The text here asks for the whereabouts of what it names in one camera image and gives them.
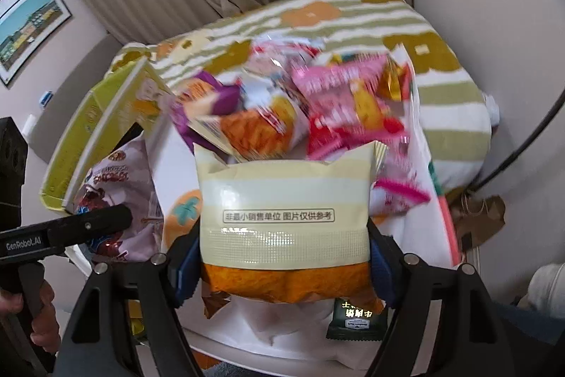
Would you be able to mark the brown paper bag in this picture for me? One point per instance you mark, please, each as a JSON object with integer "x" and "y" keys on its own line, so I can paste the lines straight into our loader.
{"x": 483, "y": 218}

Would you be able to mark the small blue wall object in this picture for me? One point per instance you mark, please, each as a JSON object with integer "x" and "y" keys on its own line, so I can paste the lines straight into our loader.
{"x": 45, "y": 99}

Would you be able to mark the striped floral blanket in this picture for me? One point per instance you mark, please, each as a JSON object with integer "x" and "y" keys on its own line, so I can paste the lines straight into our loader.
{"x": 441, "y": 116}

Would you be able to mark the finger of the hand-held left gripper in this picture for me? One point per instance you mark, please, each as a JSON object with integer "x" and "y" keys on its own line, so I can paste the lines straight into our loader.
{"x": 84, "y": 229}

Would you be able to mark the pile of colourful snack packets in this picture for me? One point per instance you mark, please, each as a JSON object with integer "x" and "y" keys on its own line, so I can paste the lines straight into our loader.
{"x": 335, "y": 94}

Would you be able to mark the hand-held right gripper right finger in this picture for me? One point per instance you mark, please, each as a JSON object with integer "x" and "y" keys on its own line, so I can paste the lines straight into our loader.
{"x": 382, "y": 271}

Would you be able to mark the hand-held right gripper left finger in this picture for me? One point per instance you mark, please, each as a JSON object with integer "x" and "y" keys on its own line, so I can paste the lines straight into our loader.
{"x": 187, "y": 266}

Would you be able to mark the person's left hand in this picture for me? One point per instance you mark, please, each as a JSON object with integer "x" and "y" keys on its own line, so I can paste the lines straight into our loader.
{"x": 42, "y": 315}

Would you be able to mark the white cloth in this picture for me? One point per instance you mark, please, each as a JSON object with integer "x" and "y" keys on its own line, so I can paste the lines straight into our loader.
{"x": 549, "y": 286}

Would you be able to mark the white red snack bag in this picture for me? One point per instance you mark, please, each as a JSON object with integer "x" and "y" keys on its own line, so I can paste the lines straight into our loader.
{"x": 132, "y": 182}

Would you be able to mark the green cardboard box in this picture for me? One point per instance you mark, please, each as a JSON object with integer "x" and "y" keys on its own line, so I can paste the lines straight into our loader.
{"x": 88, "y": 129}

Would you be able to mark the framed wall picture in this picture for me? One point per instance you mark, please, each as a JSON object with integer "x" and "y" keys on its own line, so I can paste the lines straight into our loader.
{"x": 31, "y": 28}

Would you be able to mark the cream and orange snack packet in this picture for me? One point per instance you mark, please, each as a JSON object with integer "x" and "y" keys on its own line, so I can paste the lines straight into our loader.
{"x": 282, "y": 191}

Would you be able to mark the dark green small packet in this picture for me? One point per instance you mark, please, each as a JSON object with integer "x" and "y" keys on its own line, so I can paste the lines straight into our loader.
{"x": 357, "y": 317}

